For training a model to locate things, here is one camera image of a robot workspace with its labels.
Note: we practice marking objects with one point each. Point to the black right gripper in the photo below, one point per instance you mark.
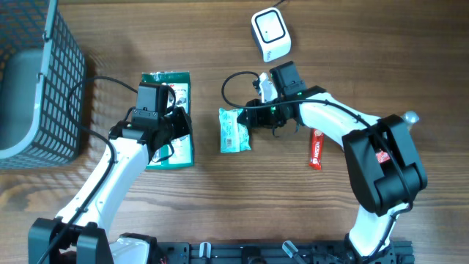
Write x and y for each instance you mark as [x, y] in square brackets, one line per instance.
[256, 118]

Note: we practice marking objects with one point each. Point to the yellow oil bottle silver cap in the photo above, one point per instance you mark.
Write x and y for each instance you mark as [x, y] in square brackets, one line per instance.
[410, 117]

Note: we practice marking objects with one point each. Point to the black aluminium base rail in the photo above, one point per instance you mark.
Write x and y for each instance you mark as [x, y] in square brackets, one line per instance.
[314, 253]

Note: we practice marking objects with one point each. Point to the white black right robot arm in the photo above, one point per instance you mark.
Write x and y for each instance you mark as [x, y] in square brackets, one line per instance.
[384, 167]

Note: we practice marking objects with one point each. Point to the red white juice carton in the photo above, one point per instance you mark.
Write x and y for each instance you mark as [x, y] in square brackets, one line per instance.
[382, 157]

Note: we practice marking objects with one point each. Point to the green 3M sponge package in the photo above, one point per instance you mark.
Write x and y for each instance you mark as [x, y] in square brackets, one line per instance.
[180, 82]

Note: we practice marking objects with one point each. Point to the grey plastic mesh basket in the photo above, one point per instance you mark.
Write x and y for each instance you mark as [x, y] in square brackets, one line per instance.
[42, 68]

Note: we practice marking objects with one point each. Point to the teal snack bar wrapper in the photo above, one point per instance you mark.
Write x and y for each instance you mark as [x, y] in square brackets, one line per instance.
[234, 136]

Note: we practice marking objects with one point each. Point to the white barcode scanner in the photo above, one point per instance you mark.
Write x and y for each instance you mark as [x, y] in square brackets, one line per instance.
[270, 34]

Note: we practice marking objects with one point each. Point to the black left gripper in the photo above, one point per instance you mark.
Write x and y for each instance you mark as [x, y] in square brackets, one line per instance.
[184, 127]

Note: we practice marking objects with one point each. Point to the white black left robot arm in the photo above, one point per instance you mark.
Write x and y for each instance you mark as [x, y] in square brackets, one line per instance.
[78, 233]

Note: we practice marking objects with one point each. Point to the red Nescafe coffee stick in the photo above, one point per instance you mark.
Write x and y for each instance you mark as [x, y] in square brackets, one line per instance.
[317, 140]

